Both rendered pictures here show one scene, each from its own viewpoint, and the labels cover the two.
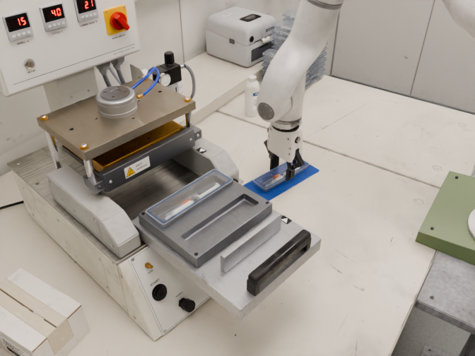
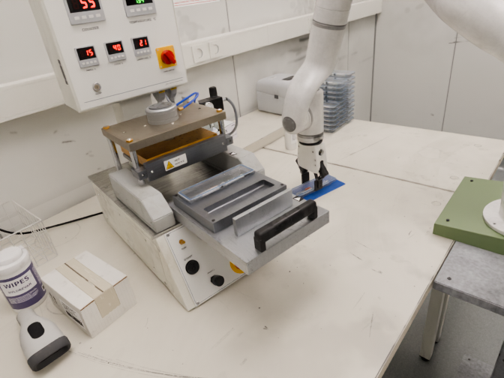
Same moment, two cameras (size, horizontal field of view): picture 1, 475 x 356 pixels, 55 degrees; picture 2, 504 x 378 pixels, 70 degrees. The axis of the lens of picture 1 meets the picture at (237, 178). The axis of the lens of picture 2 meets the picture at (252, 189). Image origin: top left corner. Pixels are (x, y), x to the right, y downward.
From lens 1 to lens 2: 0.23 m
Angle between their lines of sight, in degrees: 12
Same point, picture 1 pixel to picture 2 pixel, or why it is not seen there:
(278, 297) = (301, 278)
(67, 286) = (125, 270)
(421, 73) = (447, 126)
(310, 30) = (320, 50)
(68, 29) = (127, 61)
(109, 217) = (148, 198)
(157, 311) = (190, 283)
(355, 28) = (386, 95)
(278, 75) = (296, 91)
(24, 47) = (92, 73)
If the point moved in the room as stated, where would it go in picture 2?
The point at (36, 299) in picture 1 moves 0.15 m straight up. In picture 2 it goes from (92, 271) to (70, 220)
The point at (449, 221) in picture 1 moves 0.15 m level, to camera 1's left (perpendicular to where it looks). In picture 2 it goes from (464, 214) to (406, 215)
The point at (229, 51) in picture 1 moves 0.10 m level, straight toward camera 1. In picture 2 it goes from (274, 105) to (274, 112)
